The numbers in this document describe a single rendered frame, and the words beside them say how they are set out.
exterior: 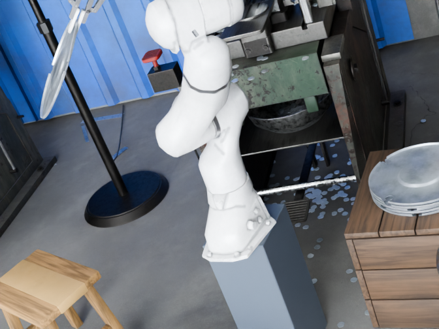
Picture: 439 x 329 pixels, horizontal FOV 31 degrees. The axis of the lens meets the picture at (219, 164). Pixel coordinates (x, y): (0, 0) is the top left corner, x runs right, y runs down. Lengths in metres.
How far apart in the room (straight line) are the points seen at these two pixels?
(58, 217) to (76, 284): 1.15
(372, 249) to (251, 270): 0.33
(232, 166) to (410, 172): 0.53
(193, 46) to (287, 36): 0.88
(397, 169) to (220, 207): 0.55
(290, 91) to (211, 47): 0.86
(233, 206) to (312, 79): 0.66
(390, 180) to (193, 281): 0.88
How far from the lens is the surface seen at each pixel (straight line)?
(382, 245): 2.12
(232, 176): 1.96
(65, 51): 2.16
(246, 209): 2.00
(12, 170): 3.83
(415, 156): 2.28
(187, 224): 3.06
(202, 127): 1.85
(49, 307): 2.37
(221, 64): 1.69
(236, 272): 2.10
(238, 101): 1.93
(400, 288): 2.21
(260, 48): 2.53
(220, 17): 1.69
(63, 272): 2.49
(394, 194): 2.15
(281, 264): 2.10
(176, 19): 1.66
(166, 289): 2.78
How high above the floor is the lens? 1.59
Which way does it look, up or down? 28 degrees down
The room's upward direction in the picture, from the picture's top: 21 degrees counter-clockwise
